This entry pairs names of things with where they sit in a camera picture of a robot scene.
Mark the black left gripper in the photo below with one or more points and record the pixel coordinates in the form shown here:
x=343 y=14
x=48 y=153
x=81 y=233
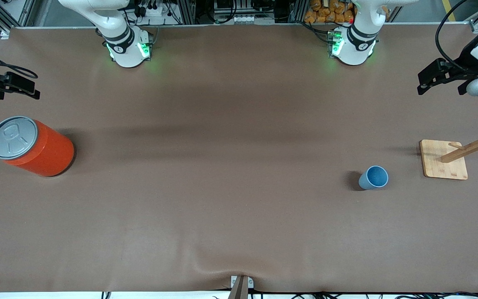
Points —
x=467 y=58

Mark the blue plastic cup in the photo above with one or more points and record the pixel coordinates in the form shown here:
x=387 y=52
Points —
x=374 y=177

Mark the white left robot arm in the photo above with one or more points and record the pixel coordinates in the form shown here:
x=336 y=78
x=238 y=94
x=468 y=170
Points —
x=355 y=45

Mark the wooden cup rack stand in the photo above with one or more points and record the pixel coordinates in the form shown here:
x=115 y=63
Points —
x=442 y=162

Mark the red can with grey lid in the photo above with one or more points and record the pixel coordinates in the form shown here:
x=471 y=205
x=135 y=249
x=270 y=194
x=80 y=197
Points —
x=44 y=153

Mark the green lit left base connector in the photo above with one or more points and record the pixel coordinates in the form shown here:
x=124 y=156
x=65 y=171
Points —
x=335 y=43

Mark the green lit base connector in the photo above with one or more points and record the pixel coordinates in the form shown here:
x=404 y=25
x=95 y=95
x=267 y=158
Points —
x=335 y=43
x=144 y=49

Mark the orange snack bags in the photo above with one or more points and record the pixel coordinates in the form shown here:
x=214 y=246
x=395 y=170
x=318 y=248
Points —
x=326 y=12

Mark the green lit right base connector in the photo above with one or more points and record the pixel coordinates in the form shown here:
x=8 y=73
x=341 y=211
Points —
x=144 y=49

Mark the white power strip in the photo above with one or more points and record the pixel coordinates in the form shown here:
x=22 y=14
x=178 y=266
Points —
x=156 y=8

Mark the white terminal block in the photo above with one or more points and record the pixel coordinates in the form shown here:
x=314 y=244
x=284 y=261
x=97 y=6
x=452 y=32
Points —
x=251 y=19

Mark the brown table cloth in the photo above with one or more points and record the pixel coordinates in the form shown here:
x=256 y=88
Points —
x=222 y=228

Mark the metal table edge clamp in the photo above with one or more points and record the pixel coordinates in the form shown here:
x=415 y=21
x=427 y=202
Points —
x=241 y=284

